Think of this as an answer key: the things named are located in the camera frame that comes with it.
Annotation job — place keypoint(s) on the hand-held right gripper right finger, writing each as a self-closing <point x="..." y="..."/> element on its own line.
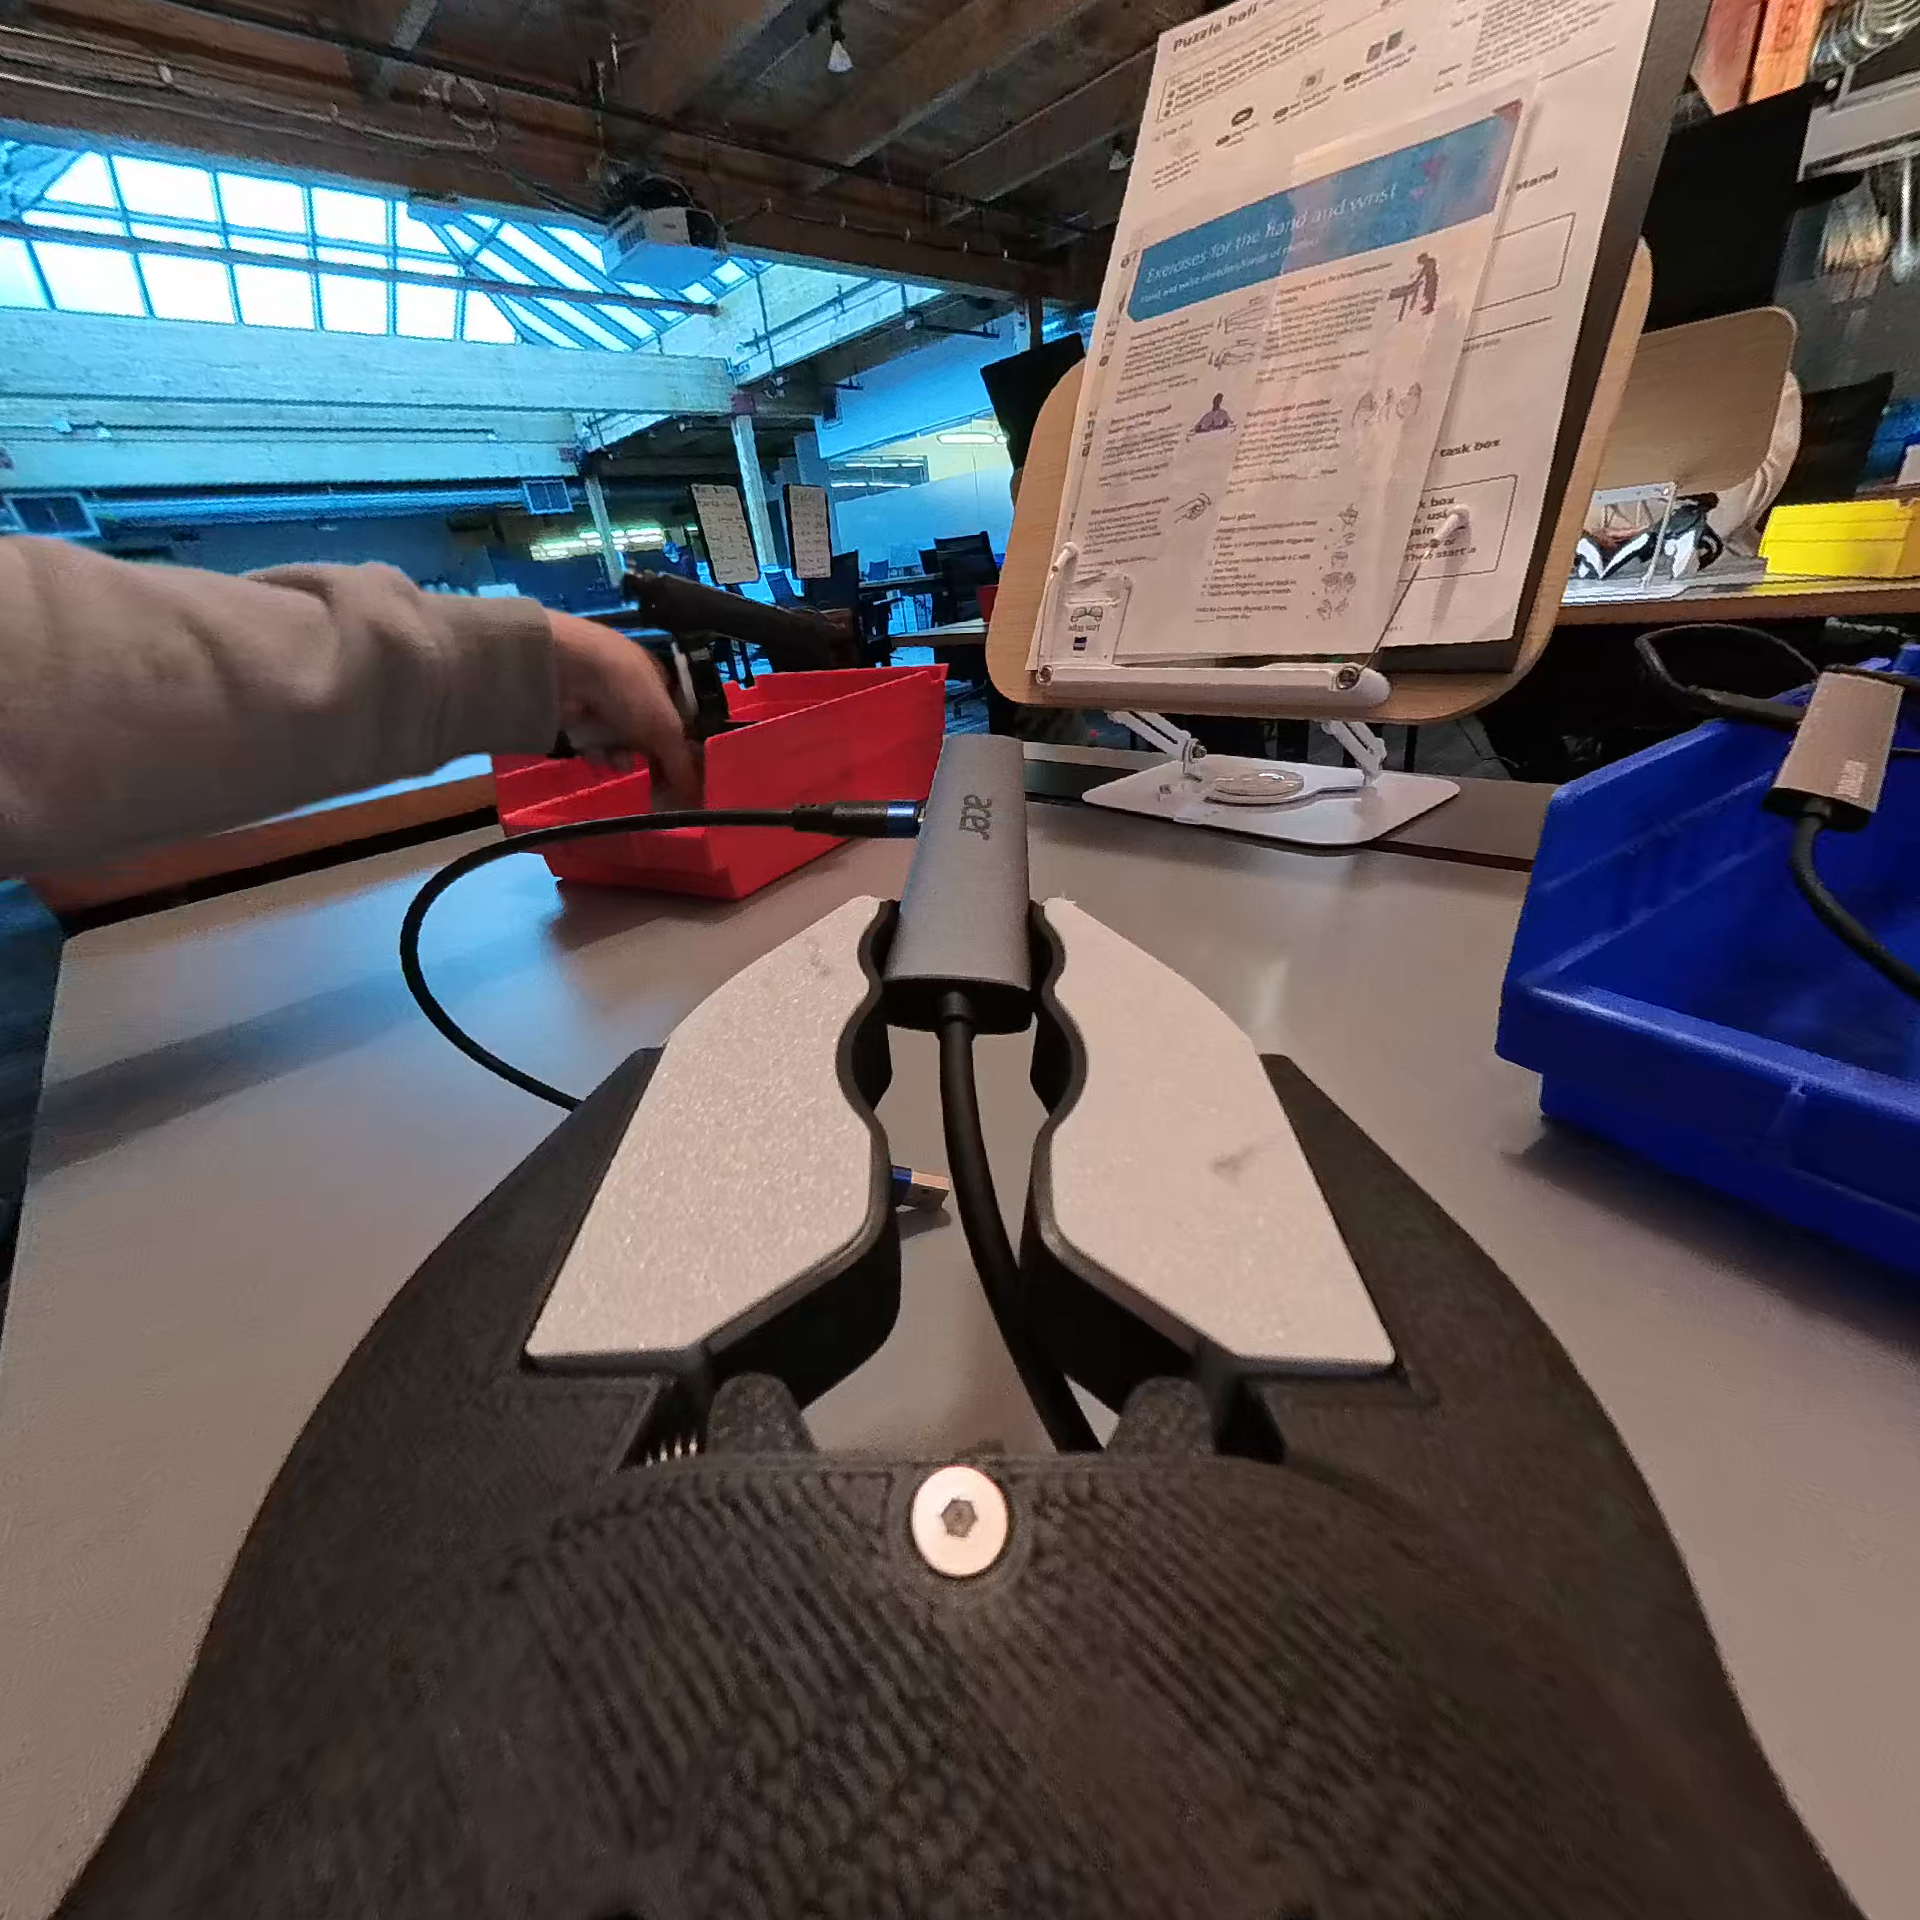
<point x="1200" y="1184"/>

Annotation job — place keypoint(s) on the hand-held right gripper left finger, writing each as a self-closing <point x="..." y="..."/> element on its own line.
<point x="734" y="1155"/>

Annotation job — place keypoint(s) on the red plastic bin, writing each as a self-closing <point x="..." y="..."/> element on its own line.
<point x="811" y="779"/>

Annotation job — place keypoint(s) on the grey usb hub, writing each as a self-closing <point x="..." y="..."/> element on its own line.
<point x="968" y="901"/>

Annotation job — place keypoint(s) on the person's left hand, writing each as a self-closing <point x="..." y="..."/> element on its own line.
<point x="616" y="704"/>

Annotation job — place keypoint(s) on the white standing sign board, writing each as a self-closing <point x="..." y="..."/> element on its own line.
<point x="726" y="532"/>
<point x="811" y="528"/>

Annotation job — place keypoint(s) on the black office chair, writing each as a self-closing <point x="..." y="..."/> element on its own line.
<point x="963" y="579"/>

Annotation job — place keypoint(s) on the wooden document stand white base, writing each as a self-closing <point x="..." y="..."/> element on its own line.
<point x="1036" y="599"/>

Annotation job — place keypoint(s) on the black monitor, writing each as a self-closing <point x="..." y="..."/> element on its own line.
<point x="1027" y="397"/>

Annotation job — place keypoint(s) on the white ceiling projector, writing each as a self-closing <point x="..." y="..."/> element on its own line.
<point x="661" y="240"/>

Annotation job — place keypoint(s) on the blue plastic bin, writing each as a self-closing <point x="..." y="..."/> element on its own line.
<point x="1651" y="960"/>

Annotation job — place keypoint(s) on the skylight window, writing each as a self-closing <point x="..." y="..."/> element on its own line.
<point x="301" y="253"/>

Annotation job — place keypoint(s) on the paper sheet blue header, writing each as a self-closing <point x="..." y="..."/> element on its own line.
<point x="1306" y="421"/>

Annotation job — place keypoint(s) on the white printed paper sheet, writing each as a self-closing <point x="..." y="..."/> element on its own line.
<point x="1546" y="376"/>

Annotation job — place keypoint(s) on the yellow plastic bin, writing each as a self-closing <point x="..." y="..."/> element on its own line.
<point x="1845" y="540"/>

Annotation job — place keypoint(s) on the plain wooden stand board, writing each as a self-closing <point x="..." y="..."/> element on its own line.
<point x="1710" y="404"/>

